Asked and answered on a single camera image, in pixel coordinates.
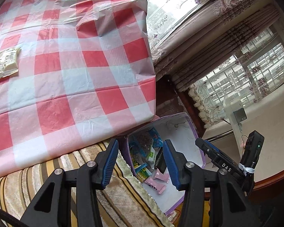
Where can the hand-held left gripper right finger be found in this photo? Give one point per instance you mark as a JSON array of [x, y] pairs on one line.
[[171, 163]]

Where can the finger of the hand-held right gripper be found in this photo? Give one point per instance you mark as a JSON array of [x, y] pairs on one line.
[[215, 156]]

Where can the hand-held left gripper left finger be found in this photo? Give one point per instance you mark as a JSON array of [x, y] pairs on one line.
[[110, 160]]

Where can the purple storage box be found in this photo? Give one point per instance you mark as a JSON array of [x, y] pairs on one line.
[[179, 141]]

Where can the blue green printed snack packet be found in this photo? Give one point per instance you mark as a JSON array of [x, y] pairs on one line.
[[142, 171]]

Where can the blue packet with clear window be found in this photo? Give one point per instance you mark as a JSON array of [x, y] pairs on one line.
[[148, 137]]

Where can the white appliance with grey panel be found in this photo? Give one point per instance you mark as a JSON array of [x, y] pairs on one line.
[[236, 115]]

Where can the white lace curtain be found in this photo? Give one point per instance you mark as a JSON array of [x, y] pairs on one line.
[[248, 75], [170, 11]]

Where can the red white checked tablecloth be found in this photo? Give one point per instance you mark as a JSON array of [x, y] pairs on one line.
[[68, 59]]

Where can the embroidered beige curtain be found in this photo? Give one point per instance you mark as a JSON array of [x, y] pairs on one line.
[[217, 33]]

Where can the cream snack packet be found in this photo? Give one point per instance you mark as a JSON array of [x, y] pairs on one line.
[[6, 62]]

